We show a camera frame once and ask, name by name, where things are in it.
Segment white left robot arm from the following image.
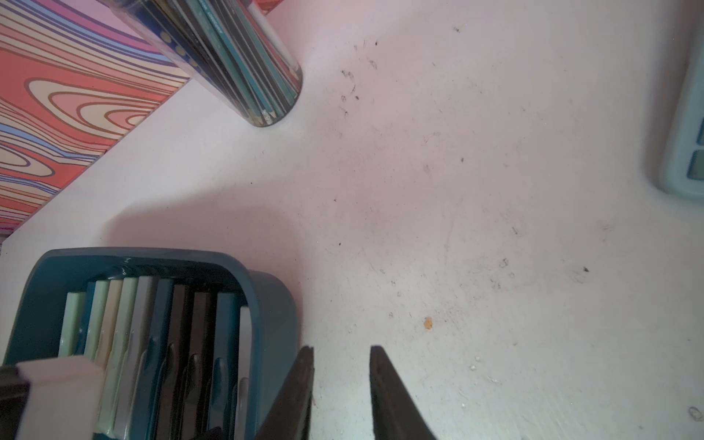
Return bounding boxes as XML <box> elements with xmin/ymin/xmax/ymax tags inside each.
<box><xmin>1</xmin><ymin>355</ymin><xmax>106</xmax><ymax>439</ymax></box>

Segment grey-blue pliers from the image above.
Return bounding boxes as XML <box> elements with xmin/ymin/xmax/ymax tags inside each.
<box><xmin>113</xmin><ymin>276</ymin><xmax>158</xmax><ymax>439</ymax></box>

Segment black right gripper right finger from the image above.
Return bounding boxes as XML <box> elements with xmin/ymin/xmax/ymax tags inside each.
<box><xmin>370</xmin><ymin>346</ymin><xmax>436</xmax><ymax>439</ymax></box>

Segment mesh pen holder cup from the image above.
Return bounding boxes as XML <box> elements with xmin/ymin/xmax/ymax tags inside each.
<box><xmin>106</xmin><ymin>0</ymin><xmax>304</xmax><ymax>128</ymax></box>

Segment light blue calculator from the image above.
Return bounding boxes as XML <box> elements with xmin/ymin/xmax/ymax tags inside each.
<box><xmin>658</xmin><ymin>21</ymin><xmax>703</xmax><ymax>201</ymax></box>

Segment beige pliers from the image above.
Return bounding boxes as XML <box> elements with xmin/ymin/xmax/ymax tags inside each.
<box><xmin>93</xmin><ymin>280</ymin><xmax>123</xmax><ymax>369</ymax></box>

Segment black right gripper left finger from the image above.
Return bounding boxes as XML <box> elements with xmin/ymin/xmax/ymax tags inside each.
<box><xmin>255</xmin><ymin>346</ymin><xmax>315</xmax><ymax>440</ymax></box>

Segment light green pliers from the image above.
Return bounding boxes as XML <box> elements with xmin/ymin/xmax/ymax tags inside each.
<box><xmin>58</xmin><ymin>291</ymin><xmax>86</xmax><ymax>358</ymax></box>

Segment teal plastic storage box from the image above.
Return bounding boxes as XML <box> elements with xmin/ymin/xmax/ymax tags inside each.
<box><xmin>4</xmin><ymin>247</ymin><xmax>299</xmax><ymax>439</ymax></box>

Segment mint green pliers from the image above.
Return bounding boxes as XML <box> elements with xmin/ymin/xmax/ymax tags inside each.
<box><xmin>97</xmin><ymin>277</ymin><xmax>138</xmax><ymax>437</ymax></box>

